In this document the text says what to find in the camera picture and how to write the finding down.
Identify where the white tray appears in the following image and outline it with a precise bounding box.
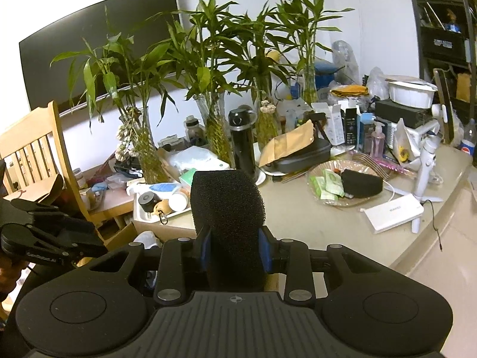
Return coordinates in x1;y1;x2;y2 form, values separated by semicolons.
132;190;195;232

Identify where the white food container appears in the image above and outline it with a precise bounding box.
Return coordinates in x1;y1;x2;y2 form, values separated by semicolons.
385;78;439;109

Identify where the wall television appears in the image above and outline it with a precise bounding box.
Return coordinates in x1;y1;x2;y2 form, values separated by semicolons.
18;0;186;119

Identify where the white round jar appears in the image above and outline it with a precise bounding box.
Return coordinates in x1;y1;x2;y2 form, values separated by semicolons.
168;193;188;212

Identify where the wooden chair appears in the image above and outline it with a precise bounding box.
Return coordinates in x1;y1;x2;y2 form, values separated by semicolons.
0;100;135;229

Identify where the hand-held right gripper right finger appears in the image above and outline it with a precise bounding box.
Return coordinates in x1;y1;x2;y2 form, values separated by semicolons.
258;226;391;304

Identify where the white blue bottle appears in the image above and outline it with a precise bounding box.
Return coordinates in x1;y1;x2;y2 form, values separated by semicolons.
126;181;184;197

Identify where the clear plastic bag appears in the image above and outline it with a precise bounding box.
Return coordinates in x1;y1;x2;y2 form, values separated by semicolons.
367;66;390;100

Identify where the white cable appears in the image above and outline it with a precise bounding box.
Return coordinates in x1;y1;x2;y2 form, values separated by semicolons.
382;182;411;197

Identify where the wooden toy with carabiner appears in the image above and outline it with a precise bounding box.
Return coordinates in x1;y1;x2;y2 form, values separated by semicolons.
154;199;172;226

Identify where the black rectangular box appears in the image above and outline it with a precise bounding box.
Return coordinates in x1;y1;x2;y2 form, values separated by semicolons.
374;99;424;130

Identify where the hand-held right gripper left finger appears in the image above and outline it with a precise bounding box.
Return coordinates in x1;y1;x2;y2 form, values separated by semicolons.
87;226;213;306

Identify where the yellow folded cloth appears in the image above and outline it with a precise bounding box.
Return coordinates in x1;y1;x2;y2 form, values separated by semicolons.
330;84;370;100

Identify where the bamboo plant in glass vase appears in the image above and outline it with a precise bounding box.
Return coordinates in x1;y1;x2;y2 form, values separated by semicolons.
49;5;180;184
238;2;299;150
278;0;355;106
164;0;248;169

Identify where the white flat rectangular box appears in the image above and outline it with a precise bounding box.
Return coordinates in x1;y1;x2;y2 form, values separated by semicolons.
363;193;425;234

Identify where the thin black cable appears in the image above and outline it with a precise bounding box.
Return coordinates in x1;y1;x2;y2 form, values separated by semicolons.
422;199;445;253

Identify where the pink pump bottle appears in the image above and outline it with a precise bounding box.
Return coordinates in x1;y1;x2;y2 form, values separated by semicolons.
370;121;387;156

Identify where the flat panel on white mount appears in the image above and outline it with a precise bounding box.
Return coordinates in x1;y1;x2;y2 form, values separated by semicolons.
431;68;465;147

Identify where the black round speaker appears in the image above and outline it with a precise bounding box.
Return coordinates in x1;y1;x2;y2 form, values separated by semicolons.
137;191;157;213

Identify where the tall white carton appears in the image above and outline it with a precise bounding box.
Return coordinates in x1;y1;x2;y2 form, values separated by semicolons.
327;103;346;146

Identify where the white gimbal on tripod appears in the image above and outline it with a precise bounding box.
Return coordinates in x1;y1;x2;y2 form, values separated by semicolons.
409;132;445;232

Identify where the pink wrapped stick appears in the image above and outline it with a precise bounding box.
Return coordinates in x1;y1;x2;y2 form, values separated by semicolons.
352;152;415;177

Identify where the black foam sponge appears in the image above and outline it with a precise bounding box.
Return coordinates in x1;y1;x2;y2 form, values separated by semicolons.
340;169;385;198
189;169;268;294

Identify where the white plastic bag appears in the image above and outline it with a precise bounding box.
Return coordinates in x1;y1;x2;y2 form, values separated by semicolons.
393;117;422;163

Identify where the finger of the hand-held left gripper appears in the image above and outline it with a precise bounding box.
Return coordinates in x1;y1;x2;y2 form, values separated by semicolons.
40;208;109;268

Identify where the small green wipes packet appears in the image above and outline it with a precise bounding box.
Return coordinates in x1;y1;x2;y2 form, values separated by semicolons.
323;169;346;197
310;176;338;201

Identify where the large white package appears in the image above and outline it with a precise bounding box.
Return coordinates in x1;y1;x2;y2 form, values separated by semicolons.
167;145;230;175

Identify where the black zippered case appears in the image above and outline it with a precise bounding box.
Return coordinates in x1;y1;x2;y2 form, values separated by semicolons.
266;140;332;175

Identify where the tall blue carton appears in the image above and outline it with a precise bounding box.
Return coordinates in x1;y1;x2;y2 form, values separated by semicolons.
356;113;375;147

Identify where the tall black carton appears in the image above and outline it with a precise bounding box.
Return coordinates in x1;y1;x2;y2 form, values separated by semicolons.
345;107;359;146

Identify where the person's left hand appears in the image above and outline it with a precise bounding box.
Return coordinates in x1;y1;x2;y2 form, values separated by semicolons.
0;260;29;296

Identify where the brown paper envelope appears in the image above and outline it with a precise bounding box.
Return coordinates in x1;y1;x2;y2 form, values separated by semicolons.
258;121;315;168

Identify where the cola bottle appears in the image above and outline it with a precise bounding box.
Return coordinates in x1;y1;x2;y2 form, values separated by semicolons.
461;118;477;154

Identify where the black thermos bottle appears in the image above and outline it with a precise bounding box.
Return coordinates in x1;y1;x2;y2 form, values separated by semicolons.
227;105;258;180

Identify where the black cloth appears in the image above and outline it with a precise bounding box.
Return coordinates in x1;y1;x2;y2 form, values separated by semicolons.
42;173;65;206

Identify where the dark metal shelf rack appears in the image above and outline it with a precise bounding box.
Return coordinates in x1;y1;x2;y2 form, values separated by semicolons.
404;0;477;113

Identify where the clear glass bowl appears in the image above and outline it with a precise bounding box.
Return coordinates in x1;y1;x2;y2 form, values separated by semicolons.
307;159;393;208

